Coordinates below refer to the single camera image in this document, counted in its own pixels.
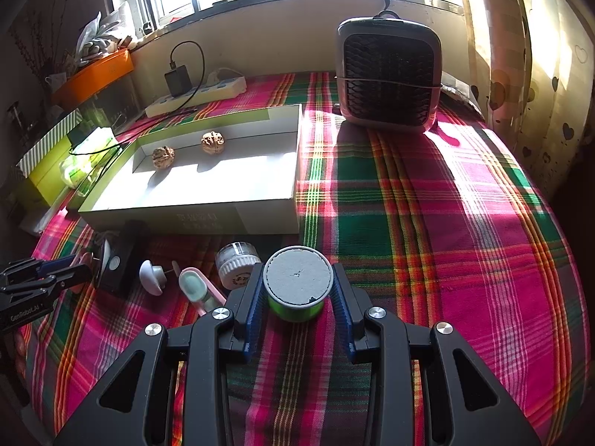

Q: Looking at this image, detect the green spool white lid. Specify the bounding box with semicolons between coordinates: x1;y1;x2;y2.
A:
262;246;335;323

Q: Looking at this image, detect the white ribbed cap jar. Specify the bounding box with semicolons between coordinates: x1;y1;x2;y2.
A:
215;242;261;291

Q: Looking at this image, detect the orange tray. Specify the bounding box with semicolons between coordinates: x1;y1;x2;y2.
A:
51;49;134;111

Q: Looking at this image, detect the black charger cable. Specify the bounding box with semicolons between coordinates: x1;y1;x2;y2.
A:
68;39;207;156

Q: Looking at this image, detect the black round disc device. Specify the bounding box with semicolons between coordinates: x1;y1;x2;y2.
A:
92;239;111;288

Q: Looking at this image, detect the grey portable fan heater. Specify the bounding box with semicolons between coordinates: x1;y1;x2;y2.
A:
336;10;443;133

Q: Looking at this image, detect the black rectangular remote device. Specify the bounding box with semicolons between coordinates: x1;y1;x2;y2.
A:
98;220;149;298

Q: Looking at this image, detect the brown walnut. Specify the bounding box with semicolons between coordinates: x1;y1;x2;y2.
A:
201;131;226;155
151;146;176;170

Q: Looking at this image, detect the black charger adapter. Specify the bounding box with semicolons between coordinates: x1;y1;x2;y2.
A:
164;64;193;98

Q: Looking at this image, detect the plaid bedspread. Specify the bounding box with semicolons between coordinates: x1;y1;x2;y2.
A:
21;72;591;445

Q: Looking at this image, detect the shallow white cardboard box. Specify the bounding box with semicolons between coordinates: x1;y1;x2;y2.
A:
79;105;305;236

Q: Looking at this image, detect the white power strip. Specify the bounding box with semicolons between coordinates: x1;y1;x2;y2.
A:
145;68;247;118

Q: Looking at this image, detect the green striped lid box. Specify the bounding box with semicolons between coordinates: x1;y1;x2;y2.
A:
17;109;83;211

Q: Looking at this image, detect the grey egg-shaped knob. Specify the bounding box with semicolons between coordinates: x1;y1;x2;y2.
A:
138;260;180;296

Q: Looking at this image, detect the green tissue packet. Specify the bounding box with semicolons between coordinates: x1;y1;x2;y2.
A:
59;127;117;189

